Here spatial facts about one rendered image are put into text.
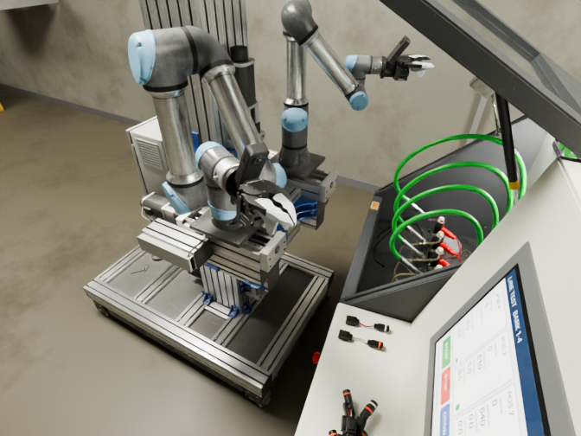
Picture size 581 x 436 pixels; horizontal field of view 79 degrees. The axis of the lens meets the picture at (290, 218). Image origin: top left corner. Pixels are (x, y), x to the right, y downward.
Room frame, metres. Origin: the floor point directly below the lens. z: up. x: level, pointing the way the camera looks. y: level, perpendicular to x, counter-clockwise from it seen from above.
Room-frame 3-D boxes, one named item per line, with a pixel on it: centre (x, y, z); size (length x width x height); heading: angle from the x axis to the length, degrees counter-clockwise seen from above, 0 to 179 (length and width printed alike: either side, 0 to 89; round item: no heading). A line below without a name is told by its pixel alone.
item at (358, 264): (1.02, -0.29, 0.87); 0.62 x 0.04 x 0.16; 160
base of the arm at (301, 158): (1.48, -0.02, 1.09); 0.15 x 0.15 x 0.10
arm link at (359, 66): (1.60, -0.29, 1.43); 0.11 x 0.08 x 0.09; 87
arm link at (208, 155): (0.75, 0.18, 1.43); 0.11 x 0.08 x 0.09; 36
